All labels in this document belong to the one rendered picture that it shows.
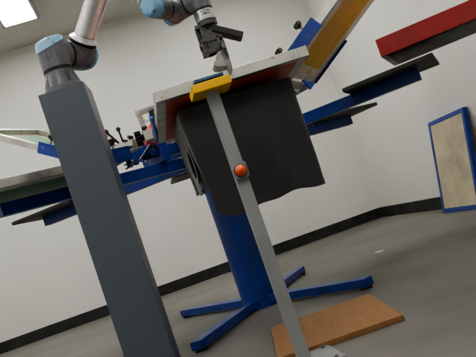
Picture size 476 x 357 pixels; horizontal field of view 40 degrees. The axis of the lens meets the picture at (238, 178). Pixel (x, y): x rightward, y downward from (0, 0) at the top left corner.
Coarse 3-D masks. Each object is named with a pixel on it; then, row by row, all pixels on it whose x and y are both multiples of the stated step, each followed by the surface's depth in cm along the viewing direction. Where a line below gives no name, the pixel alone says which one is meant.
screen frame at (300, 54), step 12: (300, 48) 235; (264, 60) 232; (276, 60) 233; (288, 60) 233; (300, 60) 239; (228, 72) 230; (240, 72) 231; (252, 72) 231; (180, 84) 228; (192, 84) 228; (156, 96) 226; (168, 96) 227; (180, 96) 229; (156, 108) 235; (156, 120) 259
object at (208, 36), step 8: (200, 24) 231; (208, 24) 232; (216, 24) 235; (200, 32) 233; (208, 32) 232; (200, 40) 229; (208, 40) 230; (216, 40) 230; (224, 40) 230; (200, 48) 234; (208, 48) 230; (216, 48) 230; (208, 56) 234
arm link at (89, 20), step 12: (96, 0) 256; (84, 12) 258; (96, 12) 258; (84, 24) 259; (96, 24) 261; (72, 36) 261; (84, 36) 261; (84, 48) 262; (96, 48) 271; (84, 60) 264; (96, 60) 270
